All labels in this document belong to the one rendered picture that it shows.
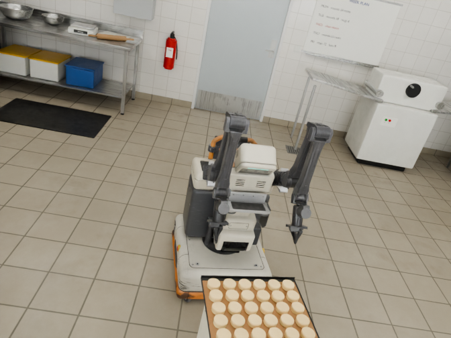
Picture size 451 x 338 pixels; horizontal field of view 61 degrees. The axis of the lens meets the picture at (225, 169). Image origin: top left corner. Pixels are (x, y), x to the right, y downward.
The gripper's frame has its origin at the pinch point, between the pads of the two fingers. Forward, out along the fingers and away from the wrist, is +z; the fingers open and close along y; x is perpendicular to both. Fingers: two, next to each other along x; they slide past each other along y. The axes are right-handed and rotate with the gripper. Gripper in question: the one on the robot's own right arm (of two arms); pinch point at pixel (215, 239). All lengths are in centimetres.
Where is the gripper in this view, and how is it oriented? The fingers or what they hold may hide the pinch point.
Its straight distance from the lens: 197.1
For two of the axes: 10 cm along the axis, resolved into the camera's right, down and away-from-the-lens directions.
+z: -1.1, 9.9, 0.4
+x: -2.4, -0.7, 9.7
